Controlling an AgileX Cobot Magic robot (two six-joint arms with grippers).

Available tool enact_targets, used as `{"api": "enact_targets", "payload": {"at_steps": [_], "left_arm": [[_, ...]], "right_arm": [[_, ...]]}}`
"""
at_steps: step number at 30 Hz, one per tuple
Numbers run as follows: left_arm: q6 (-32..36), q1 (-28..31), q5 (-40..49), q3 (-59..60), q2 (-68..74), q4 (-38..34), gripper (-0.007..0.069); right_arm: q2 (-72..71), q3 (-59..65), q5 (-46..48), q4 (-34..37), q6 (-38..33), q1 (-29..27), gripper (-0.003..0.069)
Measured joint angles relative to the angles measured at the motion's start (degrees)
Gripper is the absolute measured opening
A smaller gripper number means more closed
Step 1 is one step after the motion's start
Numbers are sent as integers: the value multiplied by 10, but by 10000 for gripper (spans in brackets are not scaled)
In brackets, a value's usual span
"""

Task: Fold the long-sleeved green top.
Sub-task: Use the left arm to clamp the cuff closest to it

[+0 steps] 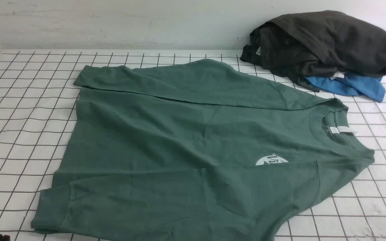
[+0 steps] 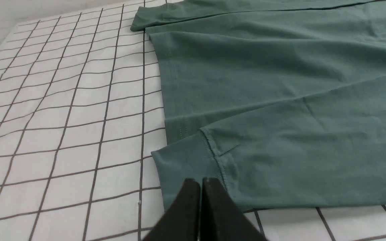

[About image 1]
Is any blue garment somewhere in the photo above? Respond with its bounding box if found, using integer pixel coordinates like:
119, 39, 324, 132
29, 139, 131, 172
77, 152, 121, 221
305, 73, 385, 102

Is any dark grey crumpled garment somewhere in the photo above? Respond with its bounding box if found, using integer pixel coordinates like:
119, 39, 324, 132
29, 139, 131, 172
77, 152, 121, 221
240, 10, 386, 92

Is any green long-sleeve top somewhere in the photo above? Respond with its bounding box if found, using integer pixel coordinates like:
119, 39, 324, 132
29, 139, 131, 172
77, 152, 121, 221
30, 59, 374, 241

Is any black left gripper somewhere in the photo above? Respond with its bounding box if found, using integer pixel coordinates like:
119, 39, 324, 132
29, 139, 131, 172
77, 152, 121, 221
0, 234, 11, 241

